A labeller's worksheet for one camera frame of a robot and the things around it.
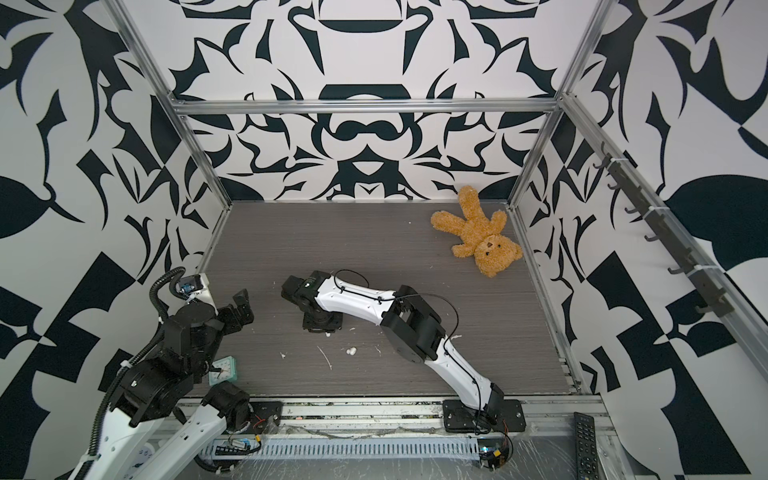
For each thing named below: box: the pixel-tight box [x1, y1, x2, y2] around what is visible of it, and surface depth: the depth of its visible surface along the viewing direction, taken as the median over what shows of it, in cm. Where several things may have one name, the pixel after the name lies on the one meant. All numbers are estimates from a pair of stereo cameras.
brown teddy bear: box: [431, 185, 523, 277], surface depth 104 cm
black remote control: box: [574, 411, 601, 480], surface depth 71 cm
